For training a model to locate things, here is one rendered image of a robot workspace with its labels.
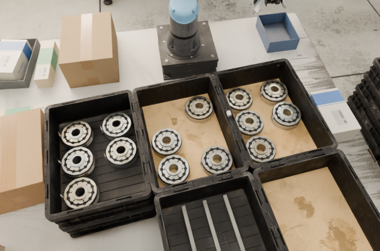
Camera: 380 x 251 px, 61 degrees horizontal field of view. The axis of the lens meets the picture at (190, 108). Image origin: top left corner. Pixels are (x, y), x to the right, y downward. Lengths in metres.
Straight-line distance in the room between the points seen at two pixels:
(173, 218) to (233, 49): 0.90
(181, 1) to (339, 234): 0.97
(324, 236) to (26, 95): 1.28
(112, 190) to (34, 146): 0.32
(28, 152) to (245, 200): 0.73
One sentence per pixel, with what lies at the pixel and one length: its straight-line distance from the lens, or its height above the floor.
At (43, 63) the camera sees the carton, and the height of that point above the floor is 0.76.
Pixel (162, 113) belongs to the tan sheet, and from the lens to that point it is 1.20.
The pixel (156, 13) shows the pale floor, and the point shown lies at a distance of 2.93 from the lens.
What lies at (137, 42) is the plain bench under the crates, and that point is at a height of 0.70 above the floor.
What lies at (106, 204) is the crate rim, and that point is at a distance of 0.97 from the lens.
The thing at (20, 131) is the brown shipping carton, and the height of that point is 0.86.
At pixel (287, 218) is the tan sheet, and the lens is 1.07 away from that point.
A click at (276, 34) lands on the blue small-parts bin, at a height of 0.70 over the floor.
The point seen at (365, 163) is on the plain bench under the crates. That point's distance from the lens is 1.41.
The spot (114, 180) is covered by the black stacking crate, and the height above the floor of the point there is 0.83.
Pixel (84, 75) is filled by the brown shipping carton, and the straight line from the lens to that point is 1.46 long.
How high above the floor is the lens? 1.82
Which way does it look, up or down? 55 degrees down
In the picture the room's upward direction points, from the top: straight up
